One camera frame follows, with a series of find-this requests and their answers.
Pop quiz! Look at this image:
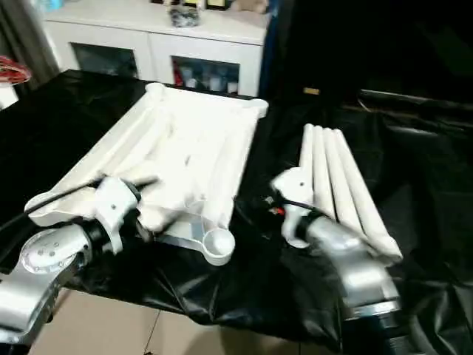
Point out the white plastic table top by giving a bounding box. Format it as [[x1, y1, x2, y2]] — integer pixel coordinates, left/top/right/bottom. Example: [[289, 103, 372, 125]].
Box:
[[24, 83, 268, 266]]

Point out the white plastic table leg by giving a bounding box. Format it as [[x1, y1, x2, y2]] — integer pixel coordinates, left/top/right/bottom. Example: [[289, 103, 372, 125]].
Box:
[[333, 129, 404, 261], [294, 124, 316, 193], [323, 127, 381, 249], [312, 126, 341, 223]]

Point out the black plastic mat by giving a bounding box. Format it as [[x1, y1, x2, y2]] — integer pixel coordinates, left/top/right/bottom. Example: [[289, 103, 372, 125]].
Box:
[[0, 70, 473, 355]]

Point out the white sideboard with glass doors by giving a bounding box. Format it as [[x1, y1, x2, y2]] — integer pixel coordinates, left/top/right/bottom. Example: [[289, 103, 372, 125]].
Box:
[[43, 0, 270, 97]]

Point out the dark object on cabinet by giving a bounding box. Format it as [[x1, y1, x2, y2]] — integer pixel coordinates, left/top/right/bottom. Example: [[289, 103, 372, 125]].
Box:
[[169, 5, 202, 29]]

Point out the long black bar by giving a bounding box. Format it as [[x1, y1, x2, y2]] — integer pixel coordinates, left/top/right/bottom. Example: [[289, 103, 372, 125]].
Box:
[[358, 88, 473, 113]]

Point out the grey curtain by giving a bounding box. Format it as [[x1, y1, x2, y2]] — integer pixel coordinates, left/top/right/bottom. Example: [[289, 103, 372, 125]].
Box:
[[0, 0, 61, 89]]

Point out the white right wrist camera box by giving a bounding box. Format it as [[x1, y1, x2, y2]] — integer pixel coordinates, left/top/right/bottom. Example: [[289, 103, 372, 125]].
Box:
[[270, 167, 317, 249]]

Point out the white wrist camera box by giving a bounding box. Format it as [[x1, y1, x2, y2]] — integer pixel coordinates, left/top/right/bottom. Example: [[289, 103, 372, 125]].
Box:
[[92, 175, 143, 254], [270, 167, 317, 249]]

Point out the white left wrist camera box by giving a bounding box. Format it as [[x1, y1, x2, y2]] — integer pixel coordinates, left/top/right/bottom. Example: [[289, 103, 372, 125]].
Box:
[[92, 175, 143, 254]]

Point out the red wire basket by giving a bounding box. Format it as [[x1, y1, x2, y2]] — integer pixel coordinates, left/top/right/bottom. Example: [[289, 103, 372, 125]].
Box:
[[0, 57, 33, 87]]

